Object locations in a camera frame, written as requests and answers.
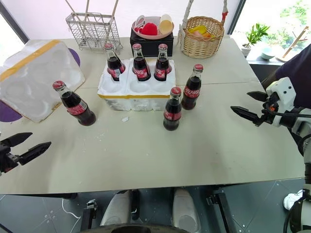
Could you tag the purple round mat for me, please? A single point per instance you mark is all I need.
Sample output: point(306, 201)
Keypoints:
point(74, 57)
point(8, 113)

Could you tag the beige round toy piece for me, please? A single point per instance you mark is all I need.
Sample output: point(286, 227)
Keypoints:
point(165, 25)

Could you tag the cola glass bottle red cap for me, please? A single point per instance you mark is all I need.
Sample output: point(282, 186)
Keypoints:
point(140, 63)
point(113, 63)
point(192, 90)
point(172, 111)
point(161, 63)

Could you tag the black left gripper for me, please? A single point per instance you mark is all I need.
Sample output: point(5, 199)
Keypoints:
point(6, 157)

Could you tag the wooden stick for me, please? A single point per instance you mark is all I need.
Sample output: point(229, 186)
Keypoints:
point(70, 7)
point(113, 9)
point(86, 9)

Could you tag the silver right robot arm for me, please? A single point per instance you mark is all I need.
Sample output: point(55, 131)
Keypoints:
point(302, 136)

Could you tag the pale green bowl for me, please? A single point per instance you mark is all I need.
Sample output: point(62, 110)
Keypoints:
point(267, 54)

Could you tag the yellow toy fruit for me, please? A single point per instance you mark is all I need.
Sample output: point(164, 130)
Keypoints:
point(197, 31)

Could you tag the small green potted plant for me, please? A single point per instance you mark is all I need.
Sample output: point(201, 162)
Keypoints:
point(255, 34)

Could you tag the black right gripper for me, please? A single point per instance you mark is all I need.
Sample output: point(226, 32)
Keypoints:
point(268, 114)

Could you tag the cola bottle with plain label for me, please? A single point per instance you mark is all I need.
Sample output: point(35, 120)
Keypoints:
point(75, 106)

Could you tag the white shoe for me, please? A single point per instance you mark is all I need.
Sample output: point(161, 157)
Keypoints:
point(290, 201)

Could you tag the person in dark clothes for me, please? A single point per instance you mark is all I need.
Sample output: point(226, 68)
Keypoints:
point(298, 68)

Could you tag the black rectangular box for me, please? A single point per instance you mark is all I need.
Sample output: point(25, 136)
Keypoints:
point(148, 47)

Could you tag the small white paper scrap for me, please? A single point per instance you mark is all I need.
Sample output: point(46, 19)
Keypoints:
point(125, 119)

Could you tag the white foam bottle crate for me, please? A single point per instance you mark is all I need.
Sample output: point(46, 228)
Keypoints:
point(143, 103)

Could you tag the wooden branch stand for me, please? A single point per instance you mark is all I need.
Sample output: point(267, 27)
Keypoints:
point(295, 43)

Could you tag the pink shallow bowl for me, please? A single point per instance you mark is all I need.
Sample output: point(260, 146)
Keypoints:
point(151, 36)

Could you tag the orange toy fruit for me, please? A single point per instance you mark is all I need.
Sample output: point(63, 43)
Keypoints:
point(209, 36)

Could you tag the red toy food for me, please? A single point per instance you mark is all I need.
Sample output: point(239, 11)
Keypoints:
point(149, 29)

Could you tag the white foam lid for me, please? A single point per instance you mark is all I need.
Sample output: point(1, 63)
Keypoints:
point(31, 72)

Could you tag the black table leg frame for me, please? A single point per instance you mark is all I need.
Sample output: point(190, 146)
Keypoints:
point(221, 211)
point(88, 214)

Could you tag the grey rounded robot foot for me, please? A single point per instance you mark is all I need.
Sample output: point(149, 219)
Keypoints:
point(184, 211)
point(116, 211)

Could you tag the pink and white toy slice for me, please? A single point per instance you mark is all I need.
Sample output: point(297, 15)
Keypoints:
point(140, 21)

